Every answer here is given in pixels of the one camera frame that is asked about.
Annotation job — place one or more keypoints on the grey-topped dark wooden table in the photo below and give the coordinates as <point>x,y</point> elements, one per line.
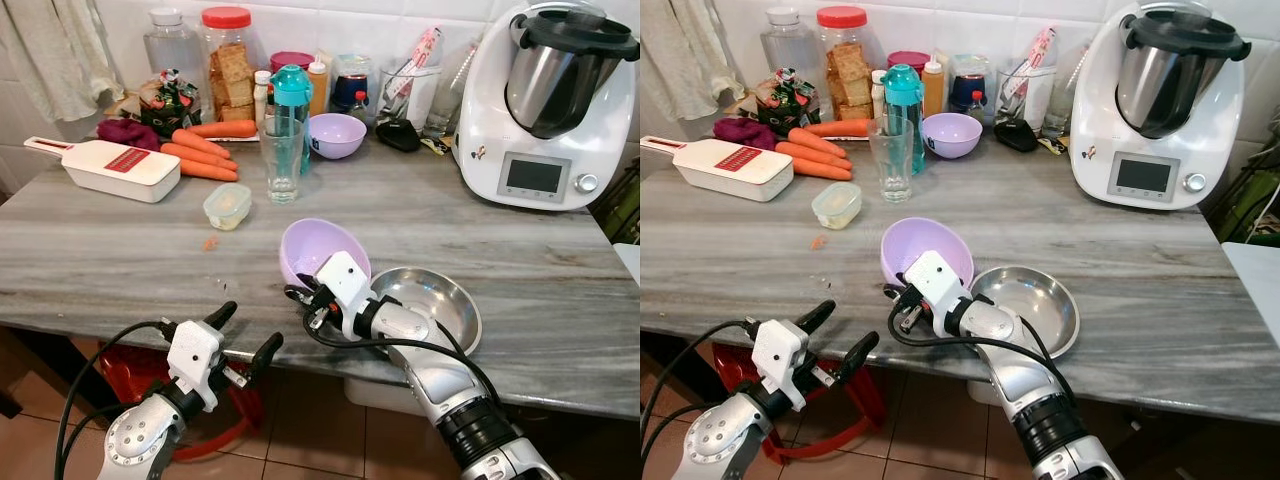
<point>100,270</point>
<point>720,270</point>

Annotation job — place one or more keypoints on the tall clear drinking glass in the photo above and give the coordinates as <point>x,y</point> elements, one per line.
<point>280,170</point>
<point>890,170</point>

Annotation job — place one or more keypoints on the dark blue jar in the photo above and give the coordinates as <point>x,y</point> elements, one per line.
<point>968,80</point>
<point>350,80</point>

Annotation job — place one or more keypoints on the white kitchen cooking machine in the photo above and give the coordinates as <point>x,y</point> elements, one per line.
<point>490,130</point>
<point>1100,130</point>

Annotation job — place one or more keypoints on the orange sauce bottle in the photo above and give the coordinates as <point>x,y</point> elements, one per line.
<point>933,88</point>
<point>318,90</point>

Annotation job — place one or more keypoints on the red plastic stool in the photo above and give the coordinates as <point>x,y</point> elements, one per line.
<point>125,375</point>
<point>860,405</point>

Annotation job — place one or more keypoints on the clear utensil holder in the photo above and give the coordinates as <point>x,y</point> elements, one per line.
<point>1030,105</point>
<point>415,105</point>

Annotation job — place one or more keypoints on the clear grey-lidded plastic jar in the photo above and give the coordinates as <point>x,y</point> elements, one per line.
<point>175,50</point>
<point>790,50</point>

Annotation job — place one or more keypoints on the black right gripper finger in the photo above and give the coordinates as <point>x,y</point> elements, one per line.
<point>896,293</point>
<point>297,293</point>

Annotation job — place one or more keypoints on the stainless steel bowl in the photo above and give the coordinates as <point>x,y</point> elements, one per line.
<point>440,300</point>
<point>1040,305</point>

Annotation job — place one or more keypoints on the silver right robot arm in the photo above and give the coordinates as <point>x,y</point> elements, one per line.
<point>440,375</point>
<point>1030,375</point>

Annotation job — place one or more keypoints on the large lilac plastic bowl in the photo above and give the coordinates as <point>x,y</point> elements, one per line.
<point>315,250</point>
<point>915,248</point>

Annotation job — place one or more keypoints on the small red-capped bottle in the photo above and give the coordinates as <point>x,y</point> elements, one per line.
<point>978,103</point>
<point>360,103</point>

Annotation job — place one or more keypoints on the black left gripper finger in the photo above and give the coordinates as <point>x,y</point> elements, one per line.
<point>268,350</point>
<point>222,314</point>
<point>863,350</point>
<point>815,316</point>

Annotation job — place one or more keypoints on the pink white spatula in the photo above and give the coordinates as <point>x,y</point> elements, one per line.
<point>1043,45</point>
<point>427,45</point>

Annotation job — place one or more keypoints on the small white bottle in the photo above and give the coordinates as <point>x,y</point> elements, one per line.
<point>878,95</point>
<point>261,95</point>

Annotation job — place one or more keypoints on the white slicer box red blade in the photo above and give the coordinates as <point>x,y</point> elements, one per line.
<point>730,172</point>
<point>110,170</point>

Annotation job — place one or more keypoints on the white side table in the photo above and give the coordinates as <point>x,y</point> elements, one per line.
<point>630,262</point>
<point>1255,290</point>

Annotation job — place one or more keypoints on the small lilac plastic bowl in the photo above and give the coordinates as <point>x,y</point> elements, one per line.
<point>338,138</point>
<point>952,138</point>

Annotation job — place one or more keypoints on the dark printed snack bag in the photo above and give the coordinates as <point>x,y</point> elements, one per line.
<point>787,103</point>
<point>170,105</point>

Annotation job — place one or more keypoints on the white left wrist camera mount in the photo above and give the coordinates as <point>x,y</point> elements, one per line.
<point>778,355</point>
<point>195,355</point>

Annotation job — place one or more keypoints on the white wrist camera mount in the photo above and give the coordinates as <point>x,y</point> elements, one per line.
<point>195,355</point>
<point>342,285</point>
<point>778,355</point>
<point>935,285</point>

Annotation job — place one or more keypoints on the small clear lidded container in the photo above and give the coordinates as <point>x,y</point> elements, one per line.
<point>228,207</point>
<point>837,205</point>

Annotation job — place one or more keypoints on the red-lidded cracker jar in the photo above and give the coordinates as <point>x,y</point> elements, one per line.
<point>232,70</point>
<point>848,70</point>

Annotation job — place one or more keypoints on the small black rounded object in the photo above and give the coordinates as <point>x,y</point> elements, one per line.
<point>398,135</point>
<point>1016,135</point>

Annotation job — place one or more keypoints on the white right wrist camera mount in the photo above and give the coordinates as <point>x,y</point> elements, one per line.
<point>935,285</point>
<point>342,285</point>

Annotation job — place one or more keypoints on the teal water bottle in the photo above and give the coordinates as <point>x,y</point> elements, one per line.
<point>292,90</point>
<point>903,90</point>

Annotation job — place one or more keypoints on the clear glass jug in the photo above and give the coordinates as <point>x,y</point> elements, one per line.
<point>450,100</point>
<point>1065,100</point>

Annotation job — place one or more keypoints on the pink-lidded container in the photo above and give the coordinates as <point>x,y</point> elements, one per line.
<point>912,57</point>
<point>290,58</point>

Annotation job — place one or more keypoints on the pale hanging towel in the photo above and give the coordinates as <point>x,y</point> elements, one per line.
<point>60,50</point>
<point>690,50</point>

